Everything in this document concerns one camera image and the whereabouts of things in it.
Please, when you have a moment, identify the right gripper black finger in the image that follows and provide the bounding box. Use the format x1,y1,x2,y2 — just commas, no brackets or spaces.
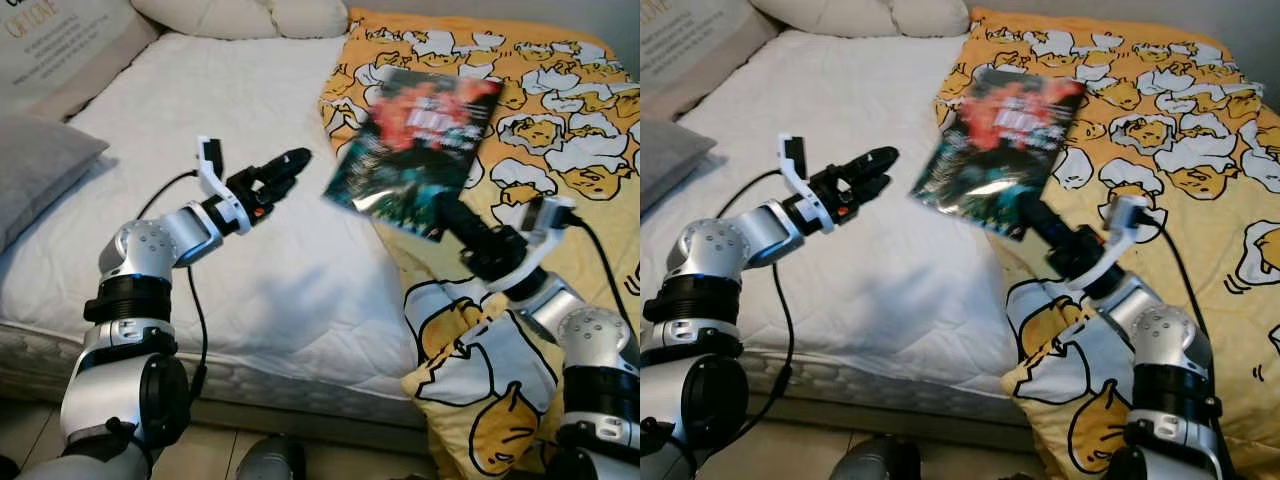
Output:
437,190,483,246
1020,192,1063,246

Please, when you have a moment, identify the dark cover book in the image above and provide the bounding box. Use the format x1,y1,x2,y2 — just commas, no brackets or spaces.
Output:
322,65,504,243
908,68,1088,243

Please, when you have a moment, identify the yellow cartoon egg blanket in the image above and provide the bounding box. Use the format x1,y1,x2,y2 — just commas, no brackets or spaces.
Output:
318,8,641,480
935,8,1280,480

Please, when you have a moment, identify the grey pillow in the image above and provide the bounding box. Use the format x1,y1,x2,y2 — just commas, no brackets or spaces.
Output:
640,118,701,214
0,112,109,256

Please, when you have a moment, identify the white quilted mattress pad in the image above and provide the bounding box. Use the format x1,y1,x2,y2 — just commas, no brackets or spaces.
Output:
640,28,1021,397
0,30,421,401

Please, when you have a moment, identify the grey quilted mattress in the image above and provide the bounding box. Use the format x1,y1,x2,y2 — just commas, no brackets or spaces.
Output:
740,345,1021,427
0,320,426,431

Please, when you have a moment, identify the white ornament-print headboard cushion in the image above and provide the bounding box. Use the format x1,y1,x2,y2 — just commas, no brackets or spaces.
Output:
0,0,136,113
640,0,751,87

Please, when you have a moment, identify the grey left robot leg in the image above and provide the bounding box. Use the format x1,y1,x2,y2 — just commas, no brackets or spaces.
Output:
235,435,306,480
830,435,921,480

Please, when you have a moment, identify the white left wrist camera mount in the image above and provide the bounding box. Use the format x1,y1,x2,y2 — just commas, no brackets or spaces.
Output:
195,135,252,237
778,133,837,237

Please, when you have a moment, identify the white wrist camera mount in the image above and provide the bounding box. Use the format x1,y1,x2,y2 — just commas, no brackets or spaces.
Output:
778,133,837,237
1085,195,1153,296
195,135,252,237
505,195,579,296

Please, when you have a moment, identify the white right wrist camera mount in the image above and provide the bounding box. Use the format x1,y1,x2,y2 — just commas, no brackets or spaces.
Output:
1085,195,1153,296
505,195,579,296

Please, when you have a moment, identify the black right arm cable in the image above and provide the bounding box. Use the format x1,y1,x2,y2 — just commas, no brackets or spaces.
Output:
1140,210,1203,331
560,210,641,331

